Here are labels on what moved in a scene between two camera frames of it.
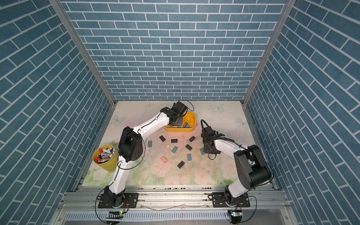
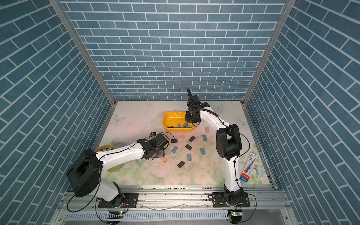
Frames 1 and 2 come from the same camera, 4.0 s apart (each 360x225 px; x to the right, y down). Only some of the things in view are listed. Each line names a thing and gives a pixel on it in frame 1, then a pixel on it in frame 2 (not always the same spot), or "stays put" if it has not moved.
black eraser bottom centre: [181, 164] stays put
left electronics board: [117, 215] stays put
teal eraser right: [202, 151] stays put
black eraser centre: [189, 147] stays put
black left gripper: [179, 116] -> [162, 153]
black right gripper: [206, 150] -> [188, 118]
